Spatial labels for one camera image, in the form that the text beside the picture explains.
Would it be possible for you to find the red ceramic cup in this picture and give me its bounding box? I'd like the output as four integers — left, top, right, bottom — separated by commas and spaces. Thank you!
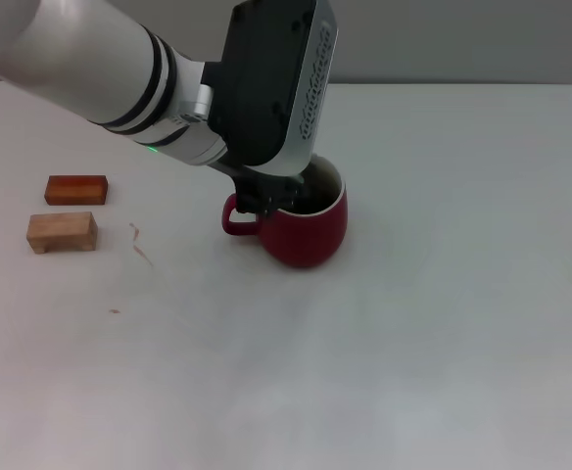
221, 155, 350, 269

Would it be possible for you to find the dark reddish wooden block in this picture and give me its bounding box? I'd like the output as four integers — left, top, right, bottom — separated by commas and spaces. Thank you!
44, 174, 110, 206

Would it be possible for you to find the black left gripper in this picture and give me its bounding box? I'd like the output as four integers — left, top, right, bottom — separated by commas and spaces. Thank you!
202, 0, 340, 217

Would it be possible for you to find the light wooden block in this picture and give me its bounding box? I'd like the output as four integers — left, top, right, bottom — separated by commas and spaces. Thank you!
25, 211, 98, 255

